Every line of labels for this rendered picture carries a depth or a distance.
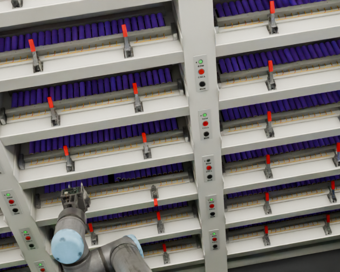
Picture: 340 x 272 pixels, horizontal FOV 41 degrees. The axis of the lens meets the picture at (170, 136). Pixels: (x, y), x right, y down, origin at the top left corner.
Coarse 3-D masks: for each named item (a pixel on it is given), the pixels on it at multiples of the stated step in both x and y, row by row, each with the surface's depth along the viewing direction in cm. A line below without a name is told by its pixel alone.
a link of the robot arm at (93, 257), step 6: (90, 252) 138; (96, 252) 137; (84, 258) 132; (90, 258) 135; (96, 258) 135; (66, 264) 131; (72, 264) 131; (78, 264) 132; (84, 264) 133; (90, 264) 134; (96, 264) 135; (102, 264) 135; (66, 270) 133; (72, 270) 132; (78, 270) 132; (84, 270) 133; (90, 270) 134; (96, 270) 134; (102, 270) 135
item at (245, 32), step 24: (216, 0) 141; (240, 0) 141; (264, 0) 140; (288, 0) 140; (312, 0) 138; (336, 0) 137; (216, 24) 133; (240, 24) 137; (264, 24) 135; (288, 24) 135; (312, 24) 134; (336, 24) 134; (216, 48) 133; (240, 48) 134; (264, 48) 136
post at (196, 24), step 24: (192, 0) 123; (192, 24) 127; (192, 48) 131; (192, 72) 136; (192, 96) 141; (216, 96) 142; (192, 120) 147; (216, 120) 148; (216, 144) 154; (216, 168) 160; (216, 192) 167; (216, 264) 193
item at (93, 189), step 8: (160, 176) 169; (168, 176) 169; (176, 176) 168; (184, 176) 169; (112, 184) 168; (120, 184) 168; (128, 184) 168; (136, 184) 168; (144, 184) 169; (168, 184) 168; (56, 192) 168; (88, 192) 168; (96, 192) 169; (40, 200) 168
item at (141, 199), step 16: (192, 176) 168; (32, 192) 167; (112, 192) 169; (144, 192) 168; (160, 192) 168; (176, 192) 167; (192, 192) 167; (32, 208) 163; (48, 208) 167; (96, 208) 166; (112, 208) 165; (128, 208) 167; (48, 224) 167
